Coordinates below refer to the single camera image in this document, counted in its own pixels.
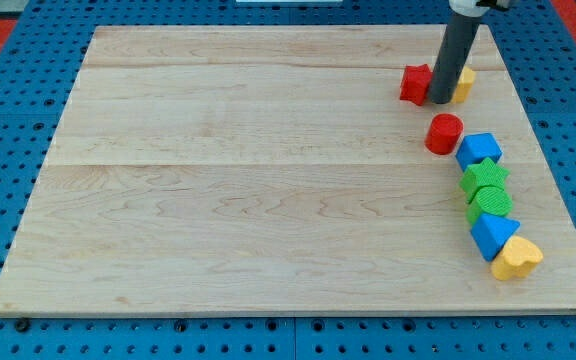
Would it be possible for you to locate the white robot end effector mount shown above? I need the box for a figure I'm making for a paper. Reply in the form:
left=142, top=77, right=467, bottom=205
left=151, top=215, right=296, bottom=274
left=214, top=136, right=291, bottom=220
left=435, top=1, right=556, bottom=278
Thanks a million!
left=449, top=0, right=513, bottom=17

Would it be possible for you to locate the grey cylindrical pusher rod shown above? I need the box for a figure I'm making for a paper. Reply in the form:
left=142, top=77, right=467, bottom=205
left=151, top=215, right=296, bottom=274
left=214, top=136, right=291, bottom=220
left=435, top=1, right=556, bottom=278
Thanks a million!
left=428, top=12, right=481, bottom=104

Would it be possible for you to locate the red star block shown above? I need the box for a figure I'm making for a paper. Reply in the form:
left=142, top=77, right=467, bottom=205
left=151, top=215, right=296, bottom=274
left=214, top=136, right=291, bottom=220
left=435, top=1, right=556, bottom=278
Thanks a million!
left=399, top=64, right=432, bottom=106

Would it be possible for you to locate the yellow hexagon block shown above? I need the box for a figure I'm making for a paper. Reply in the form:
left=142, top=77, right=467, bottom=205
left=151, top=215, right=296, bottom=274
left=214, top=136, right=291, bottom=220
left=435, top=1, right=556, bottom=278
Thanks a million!
left=451, top=66, right=476, bottom=103

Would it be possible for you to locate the green star block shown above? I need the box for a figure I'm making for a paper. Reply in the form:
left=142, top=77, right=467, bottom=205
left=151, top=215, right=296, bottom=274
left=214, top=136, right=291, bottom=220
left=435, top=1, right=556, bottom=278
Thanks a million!
left=459, top=157, right=510, bottom=204

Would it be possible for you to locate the red cylinder block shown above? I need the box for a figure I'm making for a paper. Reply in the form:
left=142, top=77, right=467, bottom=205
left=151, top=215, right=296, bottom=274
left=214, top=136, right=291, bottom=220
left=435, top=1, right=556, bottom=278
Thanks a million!
left=424, top=113, right=464, bottom=155

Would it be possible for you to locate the blue cube block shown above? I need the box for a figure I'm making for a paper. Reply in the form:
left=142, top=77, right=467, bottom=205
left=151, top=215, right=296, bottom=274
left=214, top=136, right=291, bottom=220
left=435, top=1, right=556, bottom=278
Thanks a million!
left=455, top=133, right=503, bottom=172

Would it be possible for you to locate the green cylinder block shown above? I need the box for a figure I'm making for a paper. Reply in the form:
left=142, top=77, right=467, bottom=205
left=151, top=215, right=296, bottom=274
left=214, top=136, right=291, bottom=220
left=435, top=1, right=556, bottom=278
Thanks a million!
left=465, top=186, right=513, bottom=225

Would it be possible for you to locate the blue triangle block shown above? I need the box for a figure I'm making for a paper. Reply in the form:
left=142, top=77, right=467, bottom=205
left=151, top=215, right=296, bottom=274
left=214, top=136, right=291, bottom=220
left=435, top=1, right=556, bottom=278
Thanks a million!
left=470, top=213, right=520, bottom=262

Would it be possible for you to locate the yellow heart block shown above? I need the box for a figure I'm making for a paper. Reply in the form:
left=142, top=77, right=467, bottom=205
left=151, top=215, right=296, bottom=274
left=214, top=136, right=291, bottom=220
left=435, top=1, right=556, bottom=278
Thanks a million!
left=490, top=235, right=544, bottom=281

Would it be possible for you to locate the wooden board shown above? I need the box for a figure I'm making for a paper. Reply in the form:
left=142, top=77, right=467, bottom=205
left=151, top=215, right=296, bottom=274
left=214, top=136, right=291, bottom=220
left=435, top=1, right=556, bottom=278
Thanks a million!
left=0, top=25, right=576, bottom=318

